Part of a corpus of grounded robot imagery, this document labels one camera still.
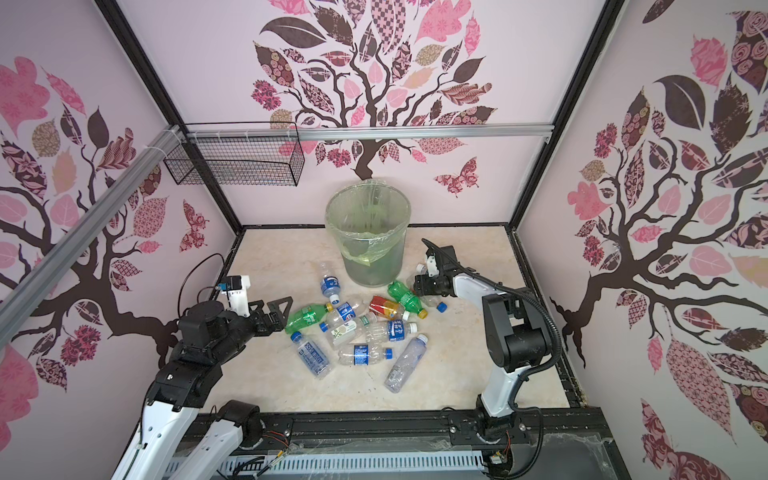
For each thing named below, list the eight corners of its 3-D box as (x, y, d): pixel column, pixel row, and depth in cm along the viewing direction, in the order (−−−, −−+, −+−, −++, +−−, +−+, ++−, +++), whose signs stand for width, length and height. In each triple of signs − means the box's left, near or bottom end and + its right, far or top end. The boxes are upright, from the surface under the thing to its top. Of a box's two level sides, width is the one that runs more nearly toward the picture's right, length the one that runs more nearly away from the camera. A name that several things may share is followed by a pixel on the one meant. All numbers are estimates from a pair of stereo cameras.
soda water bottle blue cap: (289, 345, 90) (284, 338, 86) (303, 334, 93) (299, 326, 88) (318, 381, 83) (314, 376, 79) (332, 368, 86) (330, 362, 82)
